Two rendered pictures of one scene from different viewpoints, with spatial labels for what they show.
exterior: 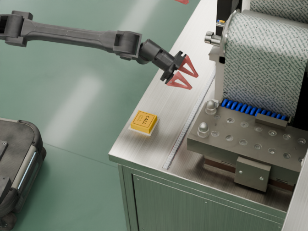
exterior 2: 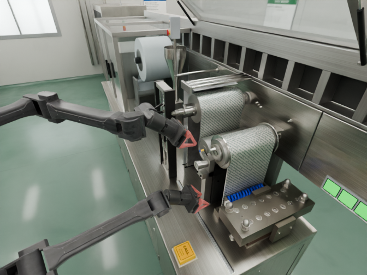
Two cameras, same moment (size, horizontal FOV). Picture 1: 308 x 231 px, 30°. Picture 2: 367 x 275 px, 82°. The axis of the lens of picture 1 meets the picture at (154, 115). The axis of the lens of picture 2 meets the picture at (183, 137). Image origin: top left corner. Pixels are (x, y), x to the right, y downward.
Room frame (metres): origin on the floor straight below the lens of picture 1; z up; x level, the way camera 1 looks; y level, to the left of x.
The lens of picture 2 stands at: (0.99, 0.39, 1.79)
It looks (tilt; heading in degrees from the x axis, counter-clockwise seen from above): 34 degrees down; 309
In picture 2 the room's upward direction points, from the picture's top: straight up
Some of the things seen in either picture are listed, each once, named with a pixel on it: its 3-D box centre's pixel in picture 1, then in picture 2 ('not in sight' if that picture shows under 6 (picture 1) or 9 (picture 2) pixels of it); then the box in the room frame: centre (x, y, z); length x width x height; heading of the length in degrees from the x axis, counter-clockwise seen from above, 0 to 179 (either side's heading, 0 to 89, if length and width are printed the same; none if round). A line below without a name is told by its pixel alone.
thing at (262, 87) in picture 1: (260, 88); (247, 175); (1.20, -0.33, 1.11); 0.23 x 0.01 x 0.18; 64
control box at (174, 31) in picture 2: not in sight; (172, 27); (1.80, -0.51, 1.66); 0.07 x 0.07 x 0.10; 49
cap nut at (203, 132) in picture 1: (203, 128); (246, 223); (1.11, -0.15, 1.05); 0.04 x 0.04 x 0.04
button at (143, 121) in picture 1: (144, 121); (184, 252); (1.27, 0.04, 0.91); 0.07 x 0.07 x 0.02; 64
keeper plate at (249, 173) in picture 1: (251, 174); (282, 229); (0.99, -0.28, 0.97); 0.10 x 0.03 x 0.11; 64
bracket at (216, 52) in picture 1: (218, 68); (203, 182); (1.36, -0.22, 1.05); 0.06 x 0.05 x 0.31; 64
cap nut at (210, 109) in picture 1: (211, 106); (229, 206); (1.20, -0.18, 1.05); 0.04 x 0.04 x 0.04
